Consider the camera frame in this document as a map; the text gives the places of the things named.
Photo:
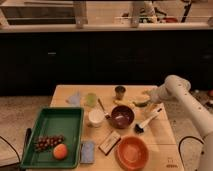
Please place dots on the light blue cloth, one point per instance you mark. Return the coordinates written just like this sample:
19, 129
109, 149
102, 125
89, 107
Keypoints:
74, 100

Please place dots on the bunch of red grapes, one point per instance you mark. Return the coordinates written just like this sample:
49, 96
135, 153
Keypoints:
46, 142

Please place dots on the green plastic tray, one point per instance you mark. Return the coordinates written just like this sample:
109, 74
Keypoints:
53, 126

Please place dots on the orange peach fruit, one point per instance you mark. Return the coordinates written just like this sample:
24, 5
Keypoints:
60, 152

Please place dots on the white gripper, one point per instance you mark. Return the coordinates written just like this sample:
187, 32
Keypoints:
157, 95

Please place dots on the wooden handled spoon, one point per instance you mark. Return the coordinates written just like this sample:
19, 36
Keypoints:
107, 116

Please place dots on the white handled dish brush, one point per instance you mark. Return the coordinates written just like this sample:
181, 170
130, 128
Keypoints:
139, 128

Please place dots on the white cup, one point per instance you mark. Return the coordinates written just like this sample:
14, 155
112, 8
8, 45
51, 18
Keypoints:
96, 117

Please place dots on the brown white small box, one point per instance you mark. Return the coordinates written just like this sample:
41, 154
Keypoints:
109, 142

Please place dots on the dark maroon bowl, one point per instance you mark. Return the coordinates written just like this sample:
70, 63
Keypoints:
122, 117

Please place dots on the metal cup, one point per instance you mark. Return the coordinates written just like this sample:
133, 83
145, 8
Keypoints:
120, 91

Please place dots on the yellow banana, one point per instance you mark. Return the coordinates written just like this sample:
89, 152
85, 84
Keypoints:
124, 103

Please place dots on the red orange bowl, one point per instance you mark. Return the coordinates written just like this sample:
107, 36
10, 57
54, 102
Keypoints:
132, 154

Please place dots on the green cup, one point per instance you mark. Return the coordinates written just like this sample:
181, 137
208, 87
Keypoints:
91, 99

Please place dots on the blue sponge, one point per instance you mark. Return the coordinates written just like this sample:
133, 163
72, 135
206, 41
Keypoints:
87, 152

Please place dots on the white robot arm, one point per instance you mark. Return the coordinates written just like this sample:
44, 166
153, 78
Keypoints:
177, 88

